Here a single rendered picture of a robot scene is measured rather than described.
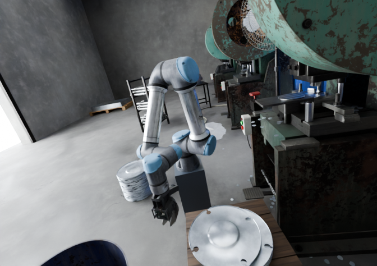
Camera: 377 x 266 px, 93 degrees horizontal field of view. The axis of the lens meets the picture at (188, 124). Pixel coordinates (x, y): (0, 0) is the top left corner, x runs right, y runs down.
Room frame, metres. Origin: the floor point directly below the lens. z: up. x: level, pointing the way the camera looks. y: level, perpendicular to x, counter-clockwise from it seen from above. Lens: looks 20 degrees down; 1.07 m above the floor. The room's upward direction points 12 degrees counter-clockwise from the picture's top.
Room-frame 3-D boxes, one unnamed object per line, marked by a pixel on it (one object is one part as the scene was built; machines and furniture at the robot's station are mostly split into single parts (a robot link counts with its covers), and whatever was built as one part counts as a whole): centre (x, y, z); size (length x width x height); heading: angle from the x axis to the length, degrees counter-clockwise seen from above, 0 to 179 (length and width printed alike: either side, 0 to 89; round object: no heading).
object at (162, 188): (0.62, 0.17, 0.62); 0.08 x 0.08 x 0.05
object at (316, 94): (0.91, -0.70, 0.76); 0.15 x 0.09 x 0.05; 172
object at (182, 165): (1.00, 0.06, 0.50); 0.15 x 0.15 x 0.10
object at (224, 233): (0.54, -0.05, 0.39); 0.29 x 0.29 x 0.01
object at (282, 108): (0.94, -0.53, 0.72); 0.25 x 0.14 x 0.14; 82
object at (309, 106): (0.75, -0.55, 0.75); 0.03 x 0.03 x 0.10; 82
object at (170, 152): (0.71, 0.12, 0.70); 0.11 x 0.11 x 0.08; 54
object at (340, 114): (0.74, -0.68, 0.76); 0.17 x 0.06 x 0.10; 172
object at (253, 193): (0.93, -0.57, 0.14); 0.59 x 0.10 x 0.05; 82
